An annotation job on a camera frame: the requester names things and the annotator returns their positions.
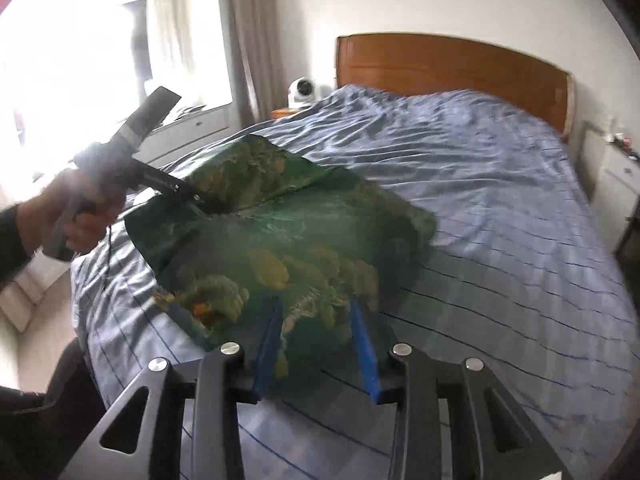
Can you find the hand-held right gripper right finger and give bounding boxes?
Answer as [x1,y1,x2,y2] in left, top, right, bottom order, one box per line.
[349,302,572,480]

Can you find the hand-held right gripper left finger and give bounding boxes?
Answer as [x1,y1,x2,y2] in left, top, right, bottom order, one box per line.
[60,300,284,480]

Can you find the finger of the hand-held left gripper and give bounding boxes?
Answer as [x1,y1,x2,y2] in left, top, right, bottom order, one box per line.
[169,179,203,203]

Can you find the green printed padded jacket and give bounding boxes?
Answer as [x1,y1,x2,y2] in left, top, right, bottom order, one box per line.
[124,134,439,398]

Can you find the person's left forearm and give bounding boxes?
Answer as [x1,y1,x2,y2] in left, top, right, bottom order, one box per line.
[0,202,40,293]

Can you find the person's left hand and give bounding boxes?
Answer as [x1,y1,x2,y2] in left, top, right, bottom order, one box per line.
[27,167,128,257]

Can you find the white window cabinet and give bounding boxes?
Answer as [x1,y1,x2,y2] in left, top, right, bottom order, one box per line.
[135,102,236,168]

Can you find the scattered papers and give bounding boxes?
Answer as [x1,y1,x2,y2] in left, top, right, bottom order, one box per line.
[165,104,208,123]

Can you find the white sheer curtain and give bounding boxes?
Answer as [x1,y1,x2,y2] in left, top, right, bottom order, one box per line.
[145,0,197,86]

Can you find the beige curtain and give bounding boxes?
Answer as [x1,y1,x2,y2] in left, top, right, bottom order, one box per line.
[215,0,287,128]

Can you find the bed with blue striped sheet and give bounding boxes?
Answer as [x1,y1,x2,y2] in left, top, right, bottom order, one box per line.
[70,85,640,480]

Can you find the person's dark clothing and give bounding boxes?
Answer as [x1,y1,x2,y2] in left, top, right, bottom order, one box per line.
[0,337,108,480]

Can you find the wooden headboard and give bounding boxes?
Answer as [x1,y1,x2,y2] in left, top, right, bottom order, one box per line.
[335,33,577,143]

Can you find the white desk with drawer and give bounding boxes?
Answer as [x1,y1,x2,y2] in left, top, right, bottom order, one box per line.
[581,125,640,212]

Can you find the white security camera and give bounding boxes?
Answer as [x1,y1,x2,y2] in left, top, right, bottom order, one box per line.
[286,76,319,109]

